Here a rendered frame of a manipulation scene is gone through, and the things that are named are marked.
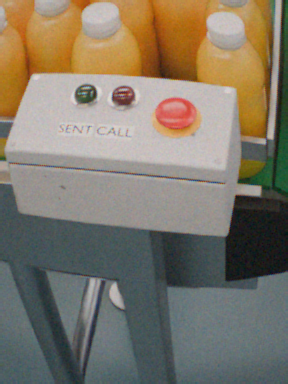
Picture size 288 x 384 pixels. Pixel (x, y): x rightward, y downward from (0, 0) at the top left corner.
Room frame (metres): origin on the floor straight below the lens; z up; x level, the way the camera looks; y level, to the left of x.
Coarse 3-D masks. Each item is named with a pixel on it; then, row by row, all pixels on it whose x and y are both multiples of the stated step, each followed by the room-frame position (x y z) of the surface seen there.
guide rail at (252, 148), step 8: (0, 120) 0.85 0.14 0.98; (8, 120) 0.85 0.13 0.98; (0, 128) 0.85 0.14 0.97; (8, 128) 0.85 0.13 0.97; (0, 136) 0.85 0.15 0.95; (8, 136) 0.85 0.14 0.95; (240, 136) 0.78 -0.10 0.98; (248, 136) 0.78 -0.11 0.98; (248, 144) 0.78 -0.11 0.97; (256, 144) 0.77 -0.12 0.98; (264, 144) 0.77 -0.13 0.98; (248, 152) 0.78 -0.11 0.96; (256, 152) 0.77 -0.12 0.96; (264, 152) 0.77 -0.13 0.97; (256, 160) 0.77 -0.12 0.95; (264, 160) 0.77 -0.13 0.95
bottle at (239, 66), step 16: (208, 32) 0.83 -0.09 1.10; (208, 48) 0.82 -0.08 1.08; (224, 48) 0.81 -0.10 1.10; (240, 48) 0.81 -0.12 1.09; (208, 64) 0.81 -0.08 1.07; (224, 64) 0.80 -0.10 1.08; (240, 64) 0.80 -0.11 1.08; (256, 64) 0.81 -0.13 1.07; (208, 80) 0.80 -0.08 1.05; (224, 80) 0.79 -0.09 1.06; (240, 80) 0.79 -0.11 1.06; (256, 80) 0.80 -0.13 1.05; (240, 96) 0.79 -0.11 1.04; (256, 96) 0.80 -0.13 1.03; (240, 112) 0.79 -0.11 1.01; (256, 112) 0.79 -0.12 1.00; (240, 128) 0.79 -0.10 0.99; (256, 128) 0.79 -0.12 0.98; (240, 160) 0.79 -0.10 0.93; (240, 176) 0.79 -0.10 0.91
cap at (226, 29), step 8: (216, 16) 0.84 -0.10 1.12; (224, 16) 0.84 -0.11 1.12; (232, 16) 0.84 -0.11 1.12; (208, 24) 0.82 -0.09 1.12; (216, 24) 0.82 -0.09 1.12; (224, 24) 0.82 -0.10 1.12; (232, 24) 0.82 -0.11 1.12; (240, 24) 0.82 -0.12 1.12; (216, 32) 0.81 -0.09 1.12; (224, 32) 0.81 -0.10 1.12; (232, 32) 0.81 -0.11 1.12; (240, 32) 0.81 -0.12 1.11; (216, 40) 0.81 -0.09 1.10; (224, 40) 0.81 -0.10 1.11; (232, 40) 0.81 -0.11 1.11; (240, 40) 0.81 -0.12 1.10
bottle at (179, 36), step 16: (160, 0) 0.93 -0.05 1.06; (176, 0) 0.92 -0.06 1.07; (192, 0) 0.92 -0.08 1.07; (208, 0) 0.93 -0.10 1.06; (160, 16) 0.93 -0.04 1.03; (176, 16) 0.92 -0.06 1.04; (192, 16) 0.92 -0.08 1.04; (160, 32) 0.93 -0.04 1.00; (176, 32) 0.92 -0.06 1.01; (192, 32) 0.92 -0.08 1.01; (160, 48) 0.94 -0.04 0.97; (176, 48) 0.92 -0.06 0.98; (192, 48) 0.92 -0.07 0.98; (160, 64) 0.94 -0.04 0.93; (176, 64) 0.92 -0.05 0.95; (192, 64) 0.92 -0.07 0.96; (192, 80) 0.92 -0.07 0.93
